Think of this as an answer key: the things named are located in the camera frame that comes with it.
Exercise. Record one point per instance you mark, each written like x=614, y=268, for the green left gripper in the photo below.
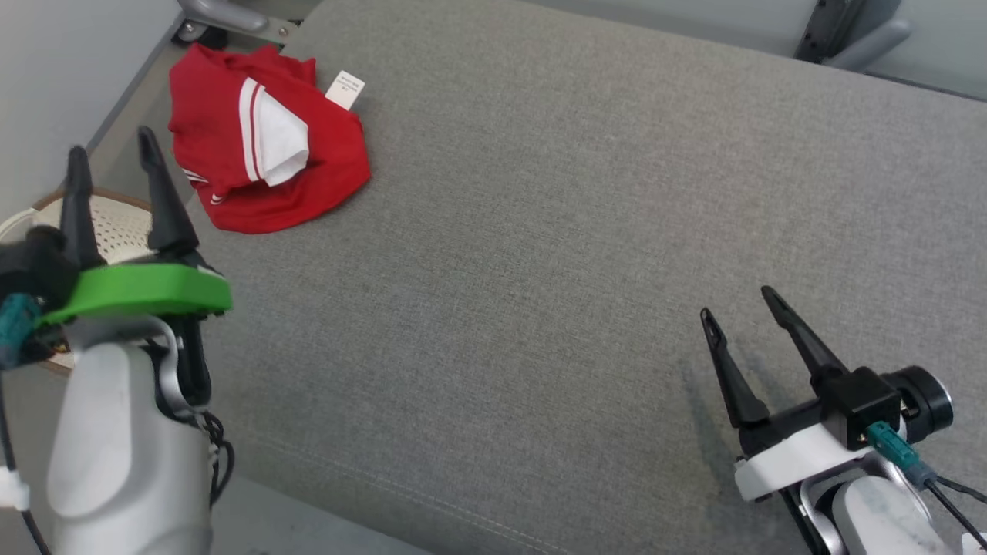
x=139, y=289

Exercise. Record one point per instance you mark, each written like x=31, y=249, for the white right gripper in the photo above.
x=786, y=466

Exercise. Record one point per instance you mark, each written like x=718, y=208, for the red white basketball jersey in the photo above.
x=324, y=154

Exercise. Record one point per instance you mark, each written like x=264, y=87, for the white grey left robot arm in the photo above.
x=116, y=447

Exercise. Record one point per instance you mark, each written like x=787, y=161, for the white wicker laundry basket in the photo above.
x=123, y=227

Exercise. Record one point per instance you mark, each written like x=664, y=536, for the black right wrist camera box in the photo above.
x=864, y=405

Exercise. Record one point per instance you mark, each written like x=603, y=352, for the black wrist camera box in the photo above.
x=864, y=405
x=35, y=266

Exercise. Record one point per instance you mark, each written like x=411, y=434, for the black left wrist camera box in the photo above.
x=35, y=266

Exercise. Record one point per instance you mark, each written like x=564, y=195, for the grey metal post with bracket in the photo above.
x=829, y=27

